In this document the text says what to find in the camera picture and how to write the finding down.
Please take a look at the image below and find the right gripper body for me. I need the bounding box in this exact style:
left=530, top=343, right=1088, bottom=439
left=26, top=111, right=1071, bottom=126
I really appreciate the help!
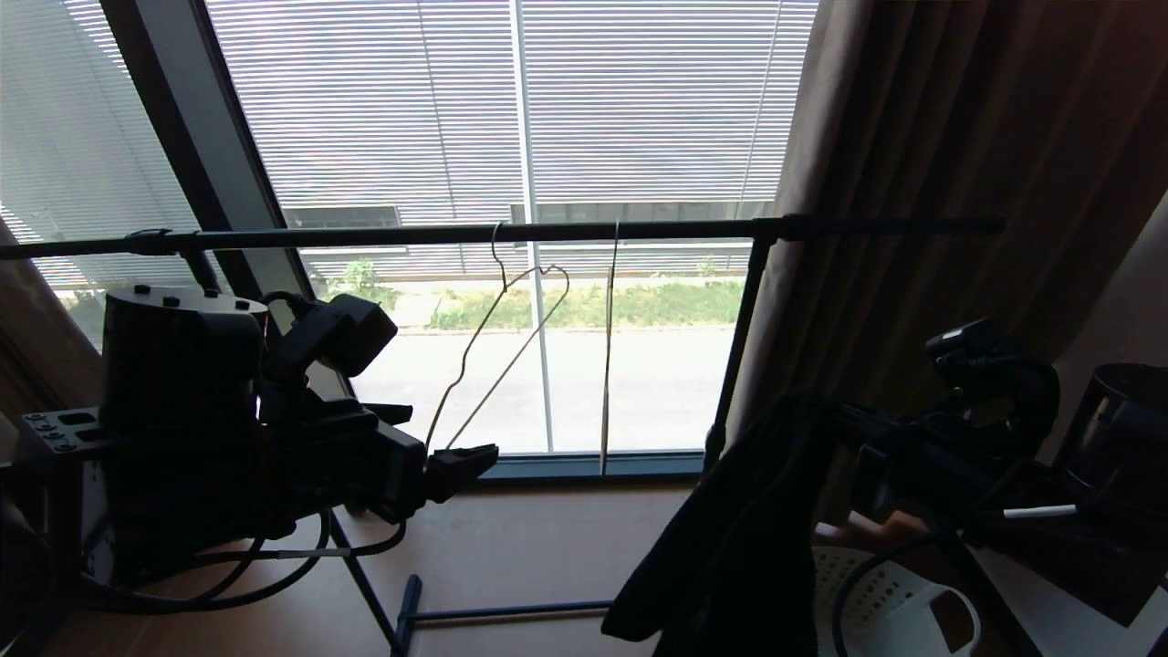
left=853, top=414, right=997, bottom=523

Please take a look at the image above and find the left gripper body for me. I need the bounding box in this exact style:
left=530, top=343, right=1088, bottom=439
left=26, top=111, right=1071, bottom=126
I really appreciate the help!
left=274, top=405, right=429, bottom=527

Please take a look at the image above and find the black garment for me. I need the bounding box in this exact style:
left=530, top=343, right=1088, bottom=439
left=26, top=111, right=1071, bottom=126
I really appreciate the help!
left=600, top=388, right=877, bottom=657

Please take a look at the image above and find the white laundry basket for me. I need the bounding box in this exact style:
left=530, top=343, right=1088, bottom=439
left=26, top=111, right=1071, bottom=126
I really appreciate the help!
left=810, top=545, right=983, bottom=657

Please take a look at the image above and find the black clothes rack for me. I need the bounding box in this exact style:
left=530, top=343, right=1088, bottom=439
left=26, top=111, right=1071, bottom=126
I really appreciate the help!
left=0, top=214, right=1006, bottom=657

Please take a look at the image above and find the brown curtain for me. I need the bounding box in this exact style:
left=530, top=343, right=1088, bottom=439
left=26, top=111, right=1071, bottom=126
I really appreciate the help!
left=725, top=0, right=1168, bottom=514
left=0, top=217, right=109, bottom=430

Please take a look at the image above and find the window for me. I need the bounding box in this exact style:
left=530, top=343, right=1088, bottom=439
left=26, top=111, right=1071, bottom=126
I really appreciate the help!
left=0, top=0, right=822, bottom=485

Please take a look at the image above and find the black cable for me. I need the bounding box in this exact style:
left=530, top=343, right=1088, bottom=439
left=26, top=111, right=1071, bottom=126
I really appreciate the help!
left=214, top=518, right=409, bottom=560
left=829, top=525, right=950, bottom=657
left=78, top=511, right=335, bottom=614

